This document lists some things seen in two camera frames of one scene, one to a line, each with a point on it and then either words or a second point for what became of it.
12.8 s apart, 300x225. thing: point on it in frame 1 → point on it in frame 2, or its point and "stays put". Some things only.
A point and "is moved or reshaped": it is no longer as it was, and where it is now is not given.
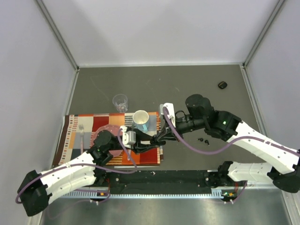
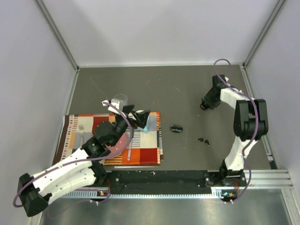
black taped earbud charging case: x=154 y=140 is moved or reshaped
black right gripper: x=169 y=135 → x=213 y=105
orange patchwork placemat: x=77 y=135 stays put
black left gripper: x=139 y=147 → x=141 y=118
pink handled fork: x=81 y=132 stays put
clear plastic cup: x=121 y=102 stays put
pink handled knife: x=129 y=154 stays put
